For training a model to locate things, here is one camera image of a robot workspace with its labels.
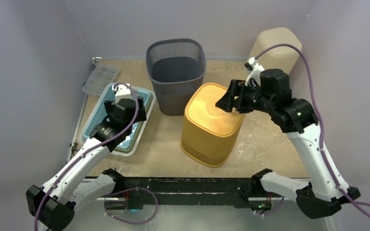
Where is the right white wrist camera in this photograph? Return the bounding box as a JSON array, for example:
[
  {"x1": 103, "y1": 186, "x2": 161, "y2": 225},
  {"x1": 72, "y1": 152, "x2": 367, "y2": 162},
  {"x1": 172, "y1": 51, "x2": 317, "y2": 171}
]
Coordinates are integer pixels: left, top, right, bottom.
[{"x1": 244, "y1": 57, "x2": 264, "y2": 87}]

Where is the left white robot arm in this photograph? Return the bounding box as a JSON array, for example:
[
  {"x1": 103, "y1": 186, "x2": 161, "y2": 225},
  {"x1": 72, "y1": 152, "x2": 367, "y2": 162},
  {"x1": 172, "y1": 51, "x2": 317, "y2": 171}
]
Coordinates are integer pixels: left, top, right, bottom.
[{"x1": 26, "y1": 97, "x2": 147, "y2": 231}]

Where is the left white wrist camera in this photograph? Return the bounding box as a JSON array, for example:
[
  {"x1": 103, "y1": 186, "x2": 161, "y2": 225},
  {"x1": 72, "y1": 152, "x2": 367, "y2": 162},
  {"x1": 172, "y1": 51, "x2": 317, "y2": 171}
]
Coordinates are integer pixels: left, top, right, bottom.
[{"x1": 112, "y1": 83, "x2": 132, "y2": 103}]

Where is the clear compartment organizer box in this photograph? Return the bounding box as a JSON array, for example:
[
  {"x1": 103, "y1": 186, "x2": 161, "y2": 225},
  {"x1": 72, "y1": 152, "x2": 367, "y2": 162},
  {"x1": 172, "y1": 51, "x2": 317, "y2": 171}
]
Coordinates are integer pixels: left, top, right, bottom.
[{"x1": 81, "y1": 63, "x2": 120, "y2": 96}]

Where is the beige plastic bin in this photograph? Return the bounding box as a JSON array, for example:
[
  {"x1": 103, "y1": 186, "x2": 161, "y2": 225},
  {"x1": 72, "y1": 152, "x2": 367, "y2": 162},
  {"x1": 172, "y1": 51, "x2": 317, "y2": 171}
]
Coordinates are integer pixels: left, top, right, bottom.
[{"x1": 248, "y1": 27, "x2": 303, "y2": 74}]

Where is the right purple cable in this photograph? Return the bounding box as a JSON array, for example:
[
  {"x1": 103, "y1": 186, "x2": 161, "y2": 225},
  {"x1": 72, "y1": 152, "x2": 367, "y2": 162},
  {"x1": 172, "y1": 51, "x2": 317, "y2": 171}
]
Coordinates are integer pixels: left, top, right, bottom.
[{"x1": 253, "y1": 43, "x2": 370, "y2": 224}]

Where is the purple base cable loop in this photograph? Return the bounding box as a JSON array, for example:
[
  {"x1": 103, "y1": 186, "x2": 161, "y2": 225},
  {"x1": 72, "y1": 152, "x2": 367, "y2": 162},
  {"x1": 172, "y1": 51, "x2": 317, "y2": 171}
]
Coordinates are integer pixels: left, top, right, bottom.
[{"x1": 103, "y1": 187, "x2": 159, "y2": 224}]

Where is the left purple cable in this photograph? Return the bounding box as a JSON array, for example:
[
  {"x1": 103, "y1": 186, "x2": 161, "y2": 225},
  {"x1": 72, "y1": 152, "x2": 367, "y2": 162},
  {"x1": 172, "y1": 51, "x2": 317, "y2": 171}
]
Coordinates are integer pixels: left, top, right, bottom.
[{"x1": 33, "y1": 83, "x2": 140, "y2": 231}]

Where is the yellow mesh basket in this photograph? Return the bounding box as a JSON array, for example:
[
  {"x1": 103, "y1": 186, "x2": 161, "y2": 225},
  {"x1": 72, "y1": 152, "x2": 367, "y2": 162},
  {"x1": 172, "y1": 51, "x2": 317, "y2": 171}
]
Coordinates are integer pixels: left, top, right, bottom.
[{"x1": 180, "y1": 82, "x2": 245, "y2": 167}]

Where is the white plastic tray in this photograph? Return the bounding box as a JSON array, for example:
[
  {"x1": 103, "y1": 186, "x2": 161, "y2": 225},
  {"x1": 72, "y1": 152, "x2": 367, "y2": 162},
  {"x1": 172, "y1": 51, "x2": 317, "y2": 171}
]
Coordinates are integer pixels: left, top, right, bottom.
[{"x1": 78, "y1": 83, "x2": 157, "y2": 157}]

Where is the grey mesh basket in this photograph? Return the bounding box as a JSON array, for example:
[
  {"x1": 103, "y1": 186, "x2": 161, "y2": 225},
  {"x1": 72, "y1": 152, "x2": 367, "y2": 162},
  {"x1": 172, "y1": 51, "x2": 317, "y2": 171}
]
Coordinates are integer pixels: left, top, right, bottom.
[{"x1": 145, "y1": 38, "x2": 206, "y2": 116}]

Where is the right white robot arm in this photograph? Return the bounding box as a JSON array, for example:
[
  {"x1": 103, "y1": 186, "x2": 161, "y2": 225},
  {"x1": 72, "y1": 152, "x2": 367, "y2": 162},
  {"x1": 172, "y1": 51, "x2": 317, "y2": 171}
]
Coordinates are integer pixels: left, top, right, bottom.
[{"x1": 215, "y1": 69, "x2": 360, "y2": 219}]

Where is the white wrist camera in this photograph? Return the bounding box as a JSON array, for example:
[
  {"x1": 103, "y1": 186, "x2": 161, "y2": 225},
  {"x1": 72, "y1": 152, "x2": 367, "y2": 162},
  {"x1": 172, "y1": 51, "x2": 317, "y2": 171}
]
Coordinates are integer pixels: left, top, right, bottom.
[
  {"x1": 112, "y1": 83, "x2": 132, "y2": 103},
  {"x1": 244, "y1": 57, "x2": 264, "y2": 87}
]

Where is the aluminium frame rail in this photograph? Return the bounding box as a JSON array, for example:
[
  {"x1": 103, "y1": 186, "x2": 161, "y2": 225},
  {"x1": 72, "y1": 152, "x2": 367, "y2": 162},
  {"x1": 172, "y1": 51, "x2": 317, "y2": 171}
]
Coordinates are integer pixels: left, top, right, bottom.
[{"x1": 46, "y1": 177, "x2": 330, "y2": 205}]

